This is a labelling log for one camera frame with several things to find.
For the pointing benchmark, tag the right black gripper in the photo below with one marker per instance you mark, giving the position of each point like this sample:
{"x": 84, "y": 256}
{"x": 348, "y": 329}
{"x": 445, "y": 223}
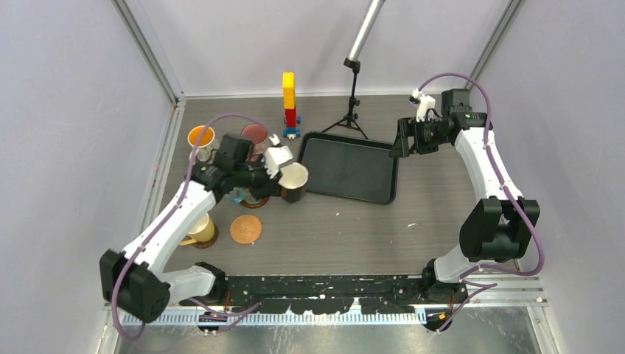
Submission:
{"x": 406, "y": 127}

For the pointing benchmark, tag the silver metal pole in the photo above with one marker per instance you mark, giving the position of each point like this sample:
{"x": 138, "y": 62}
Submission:
{"x": 366, "y": 25}

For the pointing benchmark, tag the black tripod stand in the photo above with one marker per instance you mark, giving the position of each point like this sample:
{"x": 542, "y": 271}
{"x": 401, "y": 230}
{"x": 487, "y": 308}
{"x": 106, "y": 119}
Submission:
{"x": 349, "y": 120}

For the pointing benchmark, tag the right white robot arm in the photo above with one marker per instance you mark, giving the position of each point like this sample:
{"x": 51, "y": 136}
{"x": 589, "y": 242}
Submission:
{"x": 498, "y": 229}

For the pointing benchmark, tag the black serving tray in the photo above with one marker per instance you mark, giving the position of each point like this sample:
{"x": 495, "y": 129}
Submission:
{"x": 349, "y": 167}

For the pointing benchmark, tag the blue patterned mug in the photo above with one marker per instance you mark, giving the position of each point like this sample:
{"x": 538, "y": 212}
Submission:
{"x": 237, "y": 194}

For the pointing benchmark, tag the black white-inside mug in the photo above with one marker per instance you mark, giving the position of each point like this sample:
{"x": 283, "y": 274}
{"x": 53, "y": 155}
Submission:
{"x": 293, "y": 182}

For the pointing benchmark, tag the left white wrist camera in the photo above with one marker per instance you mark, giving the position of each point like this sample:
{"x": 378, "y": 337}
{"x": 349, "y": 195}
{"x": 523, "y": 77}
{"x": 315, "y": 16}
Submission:
{"x": 276, "y": 156}

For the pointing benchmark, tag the floral white mug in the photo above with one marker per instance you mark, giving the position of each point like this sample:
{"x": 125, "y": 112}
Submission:
{"x": 207, "y": 143}

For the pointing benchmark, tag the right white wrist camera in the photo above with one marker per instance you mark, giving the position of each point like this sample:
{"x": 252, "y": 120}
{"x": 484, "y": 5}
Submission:
{"x": 423, "y": 103}

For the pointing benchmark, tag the rattan coaster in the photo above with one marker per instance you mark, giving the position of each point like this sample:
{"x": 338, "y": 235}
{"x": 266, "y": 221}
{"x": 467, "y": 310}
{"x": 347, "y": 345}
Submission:
{"x": 246, "y": 229}

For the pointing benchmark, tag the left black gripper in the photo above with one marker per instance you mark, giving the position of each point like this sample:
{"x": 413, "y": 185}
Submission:
{"x": 270, "y": 186}

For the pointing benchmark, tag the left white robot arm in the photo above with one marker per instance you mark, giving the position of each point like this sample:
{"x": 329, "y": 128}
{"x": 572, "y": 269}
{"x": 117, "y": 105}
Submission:
{"x": 134, "y": 280}

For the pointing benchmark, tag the dark brown wooden coaster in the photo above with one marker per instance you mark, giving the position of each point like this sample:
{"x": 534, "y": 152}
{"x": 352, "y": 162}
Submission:
{"x": 208, "y": 243}

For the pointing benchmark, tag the cream yellow mug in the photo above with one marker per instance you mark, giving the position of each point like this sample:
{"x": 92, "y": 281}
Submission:
{"x": 201, "y": 231}

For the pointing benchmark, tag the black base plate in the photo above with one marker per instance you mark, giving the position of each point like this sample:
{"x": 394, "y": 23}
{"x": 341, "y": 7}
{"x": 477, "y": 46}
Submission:
{"x": 374, "y": 294}

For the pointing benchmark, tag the toy brick tower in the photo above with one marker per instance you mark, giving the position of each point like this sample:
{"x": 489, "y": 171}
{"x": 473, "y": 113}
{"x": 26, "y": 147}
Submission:
{"x": 291, "y": 118}

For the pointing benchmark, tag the pink ghost mug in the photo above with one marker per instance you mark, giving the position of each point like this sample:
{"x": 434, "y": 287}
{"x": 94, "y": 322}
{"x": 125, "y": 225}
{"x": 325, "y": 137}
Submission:
{"x": 258, "y": 135}

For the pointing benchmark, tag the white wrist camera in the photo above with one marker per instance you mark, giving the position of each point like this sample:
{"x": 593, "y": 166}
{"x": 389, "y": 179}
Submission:
{"x": 276, "y": 156}
{"x": 423, "y": 103}

